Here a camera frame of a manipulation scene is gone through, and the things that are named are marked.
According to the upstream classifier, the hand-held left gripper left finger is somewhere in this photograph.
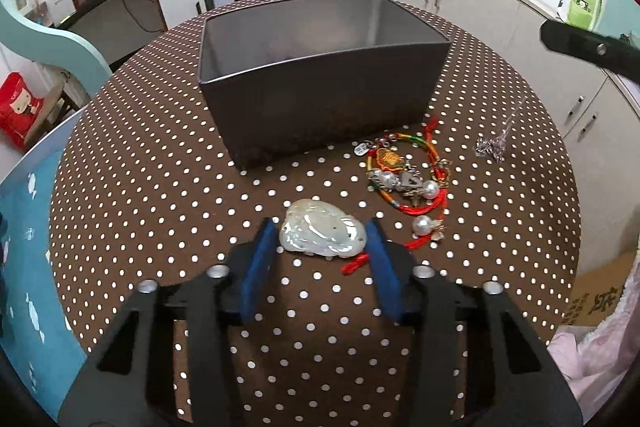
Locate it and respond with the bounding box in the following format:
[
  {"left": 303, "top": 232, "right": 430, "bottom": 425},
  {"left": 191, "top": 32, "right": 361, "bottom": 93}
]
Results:
[{"left": 59, "top": 218, "right": 281, "bottom": 427}]

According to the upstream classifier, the pale green carton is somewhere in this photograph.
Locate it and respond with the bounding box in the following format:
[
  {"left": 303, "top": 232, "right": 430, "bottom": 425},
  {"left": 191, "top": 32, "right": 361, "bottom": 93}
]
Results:
[{"left": 597, "top": 0, "right": 640, "bottom": 40}]

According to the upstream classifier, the wooden chair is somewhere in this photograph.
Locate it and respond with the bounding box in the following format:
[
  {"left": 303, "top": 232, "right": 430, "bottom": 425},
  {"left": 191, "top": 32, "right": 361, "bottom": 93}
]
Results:
[{"left": 30, "top": 82, "right": 83, "bottom": 142}]

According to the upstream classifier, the thin silver chain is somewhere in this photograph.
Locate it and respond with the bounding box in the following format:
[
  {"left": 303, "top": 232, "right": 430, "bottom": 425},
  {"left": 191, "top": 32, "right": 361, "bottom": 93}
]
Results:
[{"left": 474, "top": 117, "right": 516, "bottom": 164}]

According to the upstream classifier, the pale jade pendant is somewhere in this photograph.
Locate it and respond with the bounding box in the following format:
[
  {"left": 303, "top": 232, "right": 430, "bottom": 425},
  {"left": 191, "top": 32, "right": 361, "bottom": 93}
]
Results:
[{"left": 278, "top": 198, "right": 373, "bottom": 275}]

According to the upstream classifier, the pearl earring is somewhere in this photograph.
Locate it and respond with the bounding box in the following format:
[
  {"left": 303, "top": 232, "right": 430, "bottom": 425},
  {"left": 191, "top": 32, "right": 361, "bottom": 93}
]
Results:
[{"left": 411, "top": 214, "right": 446, "bottom": 243}]

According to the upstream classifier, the white desk cabinet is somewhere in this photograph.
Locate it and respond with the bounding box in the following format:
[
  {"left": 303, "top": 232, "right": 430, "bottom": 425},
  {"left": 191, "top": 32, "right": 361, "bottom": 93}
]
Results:
[{"left": 156, "top": 0, "right": 206, "bottom": 32}]

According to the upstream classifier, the grey metal box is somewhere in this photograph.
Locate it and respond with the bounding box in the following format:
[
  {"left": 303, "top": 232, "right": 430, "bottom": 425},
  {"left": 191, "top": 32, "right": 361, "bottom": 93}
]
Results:
[{"left": 197, "top": 0, "right": 451, "bottom": 170}]

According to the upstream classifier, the cardboard box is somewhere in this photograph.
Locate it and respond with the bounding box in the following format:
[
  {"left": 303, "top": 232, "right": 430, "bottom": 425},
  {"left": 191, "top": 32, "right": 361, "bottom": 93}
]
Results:
[{"left": 560, "top": 252, "right": 638, "bottom": 328}]

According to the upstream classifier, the teal candy print blanket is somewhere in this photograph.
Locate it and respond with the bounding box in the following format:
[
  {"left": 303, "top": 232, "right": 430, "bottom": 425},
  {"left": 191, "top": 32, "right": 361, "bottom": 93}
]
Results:
[{"left": 0, "top": 147, "right": 88, "bottom": 388}]

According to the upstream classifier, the pink cloth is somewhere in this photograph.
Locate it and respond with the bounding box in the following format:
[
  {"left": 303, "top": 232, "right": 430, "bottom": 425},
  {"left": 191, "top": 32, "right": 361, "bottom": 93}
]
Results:
[{"left": 547, "top": 257, "right": 640, "bottom": 388}]

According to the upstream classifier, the red cartoon bag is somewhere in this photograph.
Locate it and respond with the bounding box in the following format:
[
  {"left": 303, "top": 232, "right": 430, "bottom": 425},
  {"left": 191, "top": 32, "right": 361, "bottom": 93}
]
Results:
[{"left": 0, "top": 73, "right": 58, "bottom": 152}]

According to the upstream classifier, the silver pearl charm bracelet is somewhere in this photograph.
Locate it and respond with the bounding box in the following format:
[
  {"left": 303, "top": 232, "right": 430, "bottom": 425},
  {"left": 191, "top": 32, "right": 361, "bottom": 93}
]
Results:
[{"left": 367, "top": 167, "right": 443, "bottom": 204}]

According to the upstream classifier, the colourful cord charm bracelet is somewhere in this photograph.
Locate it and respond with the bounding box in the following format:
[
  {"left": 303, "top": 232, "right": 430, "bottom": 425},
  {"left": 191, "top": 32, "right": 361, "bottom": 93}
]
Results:
[{"left": 366, "top": 117, "right": 453, "bottom": 215}]

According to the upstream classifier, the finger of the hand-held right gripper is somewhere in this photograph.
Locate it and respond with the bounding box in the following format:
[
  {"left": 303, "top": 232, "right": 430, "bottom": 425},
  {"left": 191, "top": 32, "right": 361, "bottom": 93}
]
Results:
[{"left": 540, "top": 21, "right": 640, "bottom": 84}]

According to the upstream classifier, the dark wooden desk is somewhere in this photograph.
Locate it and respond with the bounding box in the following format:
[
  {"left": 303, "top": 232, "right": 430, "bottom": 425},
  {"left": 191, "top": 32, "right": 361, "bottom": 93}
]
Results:
[{"left": 52, "top": 0, "right": 203, "bottom": 68}]

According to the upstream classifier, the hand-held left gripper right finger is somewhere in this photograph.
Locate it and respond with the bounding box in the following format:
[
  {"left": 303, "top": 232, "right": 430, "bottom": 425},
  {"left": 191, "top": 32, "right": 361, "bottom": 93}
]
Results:
[{"left": 364, "top": 217, "right": 585, "bottom": 427}]

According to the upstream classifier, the cream sideboard cabinet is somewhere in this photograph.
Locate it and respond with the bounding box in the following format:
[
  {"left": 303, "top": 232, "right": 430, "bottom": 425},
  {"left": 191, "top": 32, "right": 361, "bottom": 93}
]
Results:
[{"left": 377, "top": 0, "right": 640, "bottom": 278}]

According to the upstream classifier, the teal bunk bed frame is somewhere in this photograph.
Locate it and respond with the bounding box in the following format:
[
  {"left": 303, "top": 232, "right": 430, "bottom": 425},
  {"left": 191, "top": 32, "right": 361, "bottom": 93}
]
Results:
[{"left": 0, "top": 0, "right": 113, "bottom": 188}]

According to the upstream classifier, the brown polka dot tablecloth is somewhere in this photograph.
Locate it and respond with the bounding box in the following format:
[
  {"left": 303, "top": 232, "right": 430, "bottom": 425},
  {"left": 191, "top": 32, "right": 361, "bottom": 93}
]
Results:
[{"left": 48, "top": 0, "right": 582, "bottom": 427}]

